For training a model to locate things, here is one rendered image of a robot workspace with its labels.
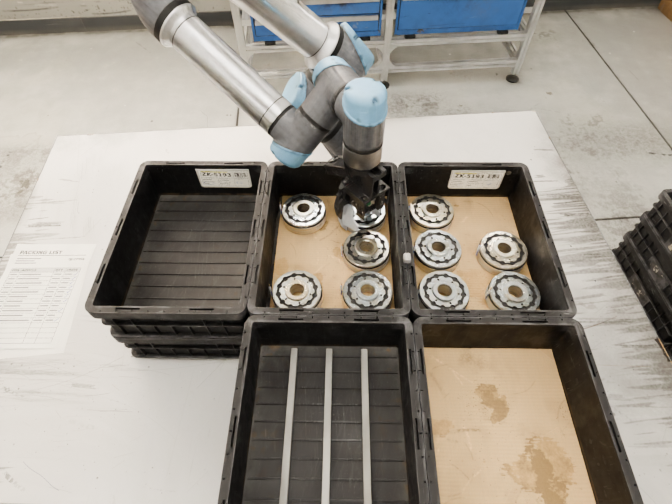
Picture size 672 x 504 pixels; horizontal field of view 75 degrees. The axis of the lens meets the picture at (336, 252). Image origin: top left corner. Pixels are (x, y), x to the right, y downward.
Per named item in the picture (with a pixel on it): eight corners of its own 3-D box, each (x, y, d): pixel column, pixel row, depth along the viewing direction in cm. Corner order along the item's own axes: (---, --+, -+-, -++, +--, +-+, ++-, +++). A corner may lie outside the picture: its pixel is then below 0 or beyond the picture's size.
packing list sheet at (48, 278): (10, 245, 117) (9, 244, 117) (98, 239, 118) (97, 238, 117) (-42, 362, 98) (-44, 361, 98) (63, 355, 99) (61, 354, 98)
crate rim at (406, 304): (270, 168, 104) (268, 160, 102) (396, 169, 103) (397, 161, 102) (247, 320, 81) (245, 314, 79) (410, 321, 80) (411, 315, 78)
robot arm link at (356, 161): (334, 139, 81) (367, 121, 84) (334, 158, 85) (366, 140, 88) (361, 161, 78) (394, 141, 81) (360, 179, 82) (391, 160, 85)
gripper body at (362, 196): (362, 223, 91) (364, 182, 81) (335, 199, 95) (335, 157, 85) (388, 205, 94) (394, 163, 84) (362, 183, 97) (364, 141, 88)
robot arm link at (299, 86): (309, 127, 123) (269, 100, 115) (339, 88, 117) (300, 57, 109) (318, 148, 114) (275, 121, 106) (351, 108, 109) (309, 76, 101)
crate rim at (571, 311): (396, 169, 103) (397, 161, 102) (523, 169, 103) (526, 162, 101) (410, 321, 80) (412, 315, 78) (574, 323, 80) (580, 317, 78)
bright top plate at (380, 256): (340, 232, 99) (340, 231, 98) (384, 228, 99) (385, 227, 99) (346, 270, 93) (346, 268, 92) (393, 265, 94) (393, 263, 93)
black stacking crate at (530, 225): (393, 197, 111) (397, 163, 102) (509, 197, 111) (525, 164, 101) (404, 342, 88) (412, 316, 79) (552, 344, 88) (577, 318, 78)
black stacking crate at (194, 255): (159, 195, 112) (142, 162, 103) (274, 196, 112) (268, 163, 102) (110, 339, 89) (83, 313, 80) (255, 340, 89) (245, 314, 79)
